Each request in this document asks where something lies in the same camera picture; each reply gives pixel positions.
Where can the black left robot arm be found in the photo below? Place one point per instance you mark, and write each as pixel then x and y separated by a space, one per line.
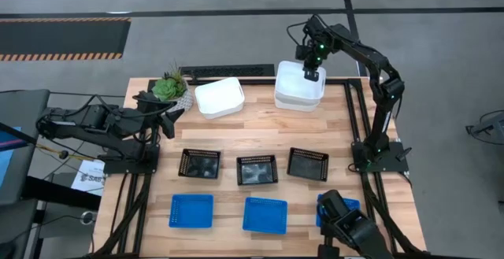
pixel 78 123

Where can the blue panel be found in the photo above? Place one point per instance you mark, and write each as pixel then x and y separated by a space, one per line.
pixel 6 152

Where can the black perforated metal strip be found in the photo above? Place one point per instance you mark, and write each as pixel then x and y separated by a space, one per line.
pixel 226 71

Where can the blue perforated plastic basket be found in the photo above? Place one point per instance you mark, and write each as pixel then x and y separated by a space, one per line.
pixel 265 215
pixel 353 203
pixel 191 212

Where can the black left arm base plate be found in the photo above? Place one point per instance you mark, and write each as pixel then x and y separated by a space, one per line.
pixel 130 166

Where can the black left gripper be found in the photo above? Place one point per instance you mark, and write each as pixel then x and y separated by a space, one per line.
pixel 151 119

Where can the black hazard-striped floor mat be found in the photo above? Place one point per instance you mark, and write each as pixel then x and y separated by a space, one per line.
pixel 59 36

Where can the black aluminium extrusion frame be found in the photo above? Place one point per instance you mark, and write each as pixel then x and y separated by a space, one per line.
pixel 260 81

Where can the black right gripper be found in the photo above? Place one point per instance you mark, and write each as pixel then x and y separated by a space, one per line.
pixel 313 52

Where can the black boxy device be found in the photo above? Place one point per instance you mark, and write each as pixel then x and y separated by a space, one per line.
pixel 354 227

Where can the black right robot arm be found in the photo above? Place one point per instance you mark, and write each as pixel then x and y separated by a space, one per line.
pixel 388 89

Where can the black perforated plastic basket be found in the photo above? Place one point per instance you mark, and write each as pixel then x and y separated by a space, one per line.
pixel 308 165
pixel 199 165
pixel 256 171

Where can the white printed paper sheet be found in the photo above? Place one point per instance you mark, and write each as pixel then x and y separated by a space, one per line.
pixel 91 178

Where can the dark grey cabinet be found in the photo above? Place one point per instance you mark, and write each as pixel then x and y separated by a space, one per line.
pixel 19 109

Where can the green succulent in patterned pot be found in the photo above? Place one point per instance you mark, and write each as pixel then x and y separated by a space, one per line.
pixel 170 87

